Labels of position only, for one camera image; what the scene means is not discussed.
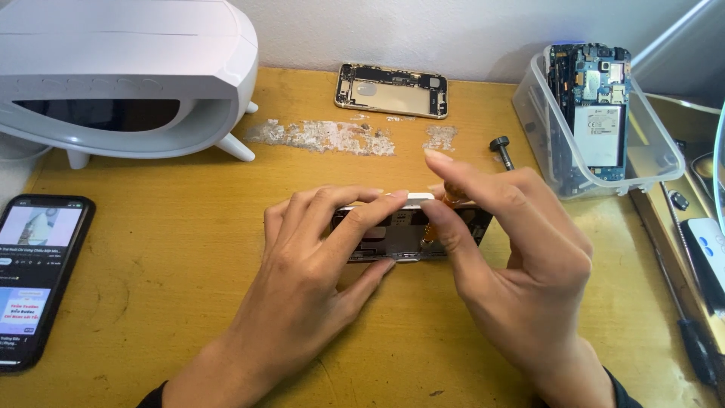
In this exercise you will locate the person's right hand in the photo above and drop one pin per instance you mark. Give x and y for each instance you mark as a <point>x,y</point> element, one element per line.
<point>532,272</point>

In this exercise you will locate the wooden framed tray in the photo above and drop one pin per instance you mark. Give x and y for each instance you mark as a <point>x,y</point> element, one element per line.
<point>651,170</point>

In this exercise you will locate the black right sleeve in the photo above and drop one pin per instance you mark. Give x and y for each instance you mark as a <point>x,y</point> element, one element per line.
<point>624,394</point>

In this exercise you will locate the black sleeve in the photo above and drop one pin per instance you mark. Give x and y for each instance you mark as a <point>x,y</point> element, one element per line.
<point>154,398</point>
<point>624,394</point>

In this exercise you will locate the black left sleeve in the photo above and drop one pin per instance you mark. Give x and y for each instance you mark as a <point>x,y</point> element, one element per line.
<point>154,398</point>

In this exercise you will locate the small black screwdriver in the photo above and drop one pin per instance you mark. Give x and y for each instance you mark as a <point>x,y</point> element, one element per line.
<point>502,148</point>

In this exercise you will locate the white handheld device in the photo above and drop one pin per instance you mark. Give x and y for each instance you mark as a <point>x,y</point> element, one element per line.
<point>707,249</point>

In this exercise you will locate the blue phone circuit board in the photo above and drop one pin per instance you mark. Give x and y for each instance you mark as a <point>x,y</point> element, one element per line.
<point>600,113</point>

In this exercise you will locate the person's left hand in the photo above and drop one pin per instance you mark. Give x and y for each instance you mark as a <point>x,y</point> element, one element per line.
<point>294,283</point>

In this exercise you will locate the gold phone housing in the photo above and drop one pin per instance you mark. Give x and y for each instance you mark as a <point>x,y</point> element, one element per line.
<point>391,93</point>

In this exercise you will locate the black phone frame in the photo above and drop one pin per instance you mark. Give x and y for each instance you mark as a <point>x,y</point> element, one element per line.
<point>558,107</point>

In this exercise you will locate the silver phone body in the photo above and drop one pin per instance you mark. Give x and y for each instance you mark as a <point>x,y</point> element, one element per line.
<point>396,241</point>

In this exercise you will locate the small black round part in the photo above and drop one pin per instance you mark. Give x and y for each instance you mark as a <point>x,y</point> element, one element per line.
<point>678,200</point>

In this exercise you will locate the white rounded speaker lamp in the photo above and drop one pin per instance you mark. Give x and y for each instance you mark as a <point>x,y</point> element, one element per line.
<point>113,68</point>

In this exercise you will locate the black smartphone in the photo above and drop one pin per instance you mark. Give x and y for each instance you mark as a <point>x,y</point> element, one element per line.
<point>39,272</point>

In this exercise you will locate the clear plastic container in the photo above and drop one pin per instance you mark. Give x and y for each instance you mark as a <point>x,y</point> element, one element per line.
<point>651,153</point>

